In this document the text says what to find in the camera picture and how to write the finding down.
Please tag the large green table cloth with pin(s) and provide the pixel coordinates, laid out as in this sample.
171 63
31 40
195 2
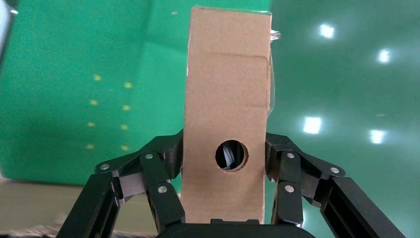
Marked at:
65 49

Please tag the yellow star sticker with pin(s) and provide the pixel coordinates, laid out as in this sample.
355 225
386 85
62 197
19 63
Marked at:
124 127
128 85
124 148
93 102
89 146
126 107
97 77
91 124

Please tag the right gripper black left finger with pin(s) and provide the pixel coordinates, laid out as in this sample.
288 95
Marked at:
101 197

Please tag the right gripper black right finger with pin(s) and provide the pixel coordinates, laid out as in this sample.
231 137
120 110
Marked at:
354 210

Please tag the small brown cardboard box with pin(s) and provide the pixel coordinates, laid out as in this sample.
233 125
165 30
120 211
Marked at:
226 98

